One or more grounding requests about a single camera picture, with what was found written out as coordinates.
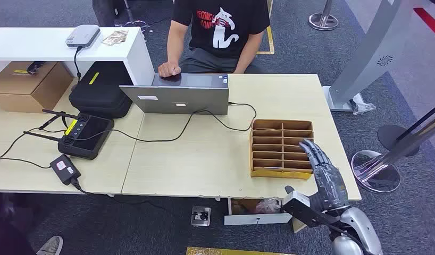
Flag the crumpled plastic bag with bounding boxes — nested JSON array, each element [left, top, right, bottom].
[[254, 198, 282, 215]]

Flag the black stanchion with pole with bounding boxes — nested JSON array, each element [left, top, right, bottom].
[[377, 100, 435, 158]]

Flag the paper banknotes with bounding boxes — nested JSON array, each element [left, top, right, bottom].
[[101, 30, 129, 46]]

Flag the white shelf desk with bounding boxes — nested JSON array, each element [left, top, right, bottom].
[[0, 27, 155, 86]]

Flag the grey shoe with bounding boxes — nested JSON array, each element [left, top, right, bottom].
[[36, 235, 63, 255]]

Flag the chrome stanchion with pole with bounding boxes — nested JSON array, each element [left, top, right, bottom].
[[350, 110, 435, 193]]

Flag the white open box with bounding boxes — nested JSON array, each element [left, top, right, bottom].
[[223, 198, 293, 226]]

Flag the brown cardboard box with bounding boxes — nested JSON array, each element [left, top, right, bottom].
[[0, 61, 74, 114]]

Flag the thin black adapter cable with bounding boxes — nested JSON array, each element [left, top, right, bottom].
[[0, 157, 52, 170]]

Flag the black carrying case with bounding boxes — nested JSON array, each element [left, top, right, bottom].
[[69, 61, 133, 119]]

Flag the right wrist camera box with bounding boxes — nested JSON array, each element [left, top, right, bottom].
[[281, 191, 341, 229]]

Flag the black remote controller with antennas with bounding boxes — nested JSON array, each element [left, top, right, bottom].
[[23, 109, 115, 161]]

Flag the grey router device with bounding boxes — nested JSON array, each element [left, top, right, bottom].
[[65, 24, 101, 48]]

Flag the floor power socket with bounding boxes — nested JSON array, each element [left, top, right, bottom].
[[190, 206, 212, 227]]

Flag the black laptop cable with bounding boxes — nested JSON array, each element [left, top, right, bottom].
[[71, 101, 257, 143]]

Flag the black router cable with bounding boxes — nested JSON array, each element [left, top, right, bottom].
[[73, 46, 83, 85]]

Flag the grey gate post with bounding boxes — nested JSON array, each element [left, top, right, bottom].
[[322, 0, 433, 113]]

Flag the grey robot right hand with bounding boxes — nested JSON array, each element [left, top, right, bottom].
[[284, 139, 350, 214]]

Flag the black power adapter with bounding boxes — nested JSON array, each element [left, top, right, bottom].
[[49, 154, 82, 186]]

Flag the grey laptop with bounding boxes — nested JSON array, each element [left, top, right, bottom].
[[119, 73, 230, 116]]

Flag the chrome stanchion base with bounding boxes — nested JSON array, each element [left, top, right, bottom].
[[308, 0, 339, 31]]

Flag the person's right hand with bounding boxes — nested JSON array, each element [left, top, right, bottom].
[[157, 61, 182, 78]]

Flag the yellow foil strip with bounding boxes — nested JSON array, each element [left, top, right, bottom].
[[186, 246, 296, 255]]

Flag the clear plastic wrapper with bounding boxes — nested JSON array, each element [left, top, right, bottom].
[[349, 98, 377, 116]]

